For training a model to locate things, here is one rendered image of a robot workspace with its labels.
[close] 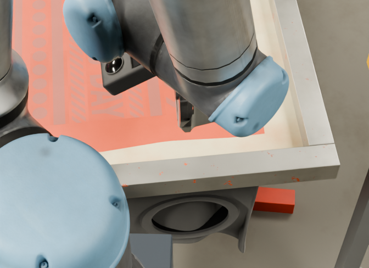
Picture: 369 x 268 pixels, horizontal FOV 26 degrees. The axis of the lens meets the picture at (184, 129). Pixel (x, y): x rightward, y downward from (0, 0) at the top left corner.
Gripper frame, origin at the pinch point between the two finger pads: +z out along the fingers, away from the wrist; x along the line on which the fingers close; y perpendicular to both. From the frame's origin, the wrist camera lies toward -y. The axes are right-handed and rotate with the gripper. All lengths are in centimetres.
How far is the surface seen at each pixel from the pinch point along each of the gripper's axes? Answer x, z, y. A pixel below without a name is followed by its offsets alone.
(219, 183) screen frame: -2.0, 12.8, 5.1
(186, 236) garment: 4.5, 40.5, 0.9
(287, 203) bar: 45, 105, 33
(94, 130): 10.4, 14.1, -12.4
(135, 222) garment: 5.9, 35.9, -7.7
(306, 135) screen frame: 3.8, 11.4, 18.8
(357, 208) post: 16, 58, 37
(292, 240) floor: 36, 110, 33
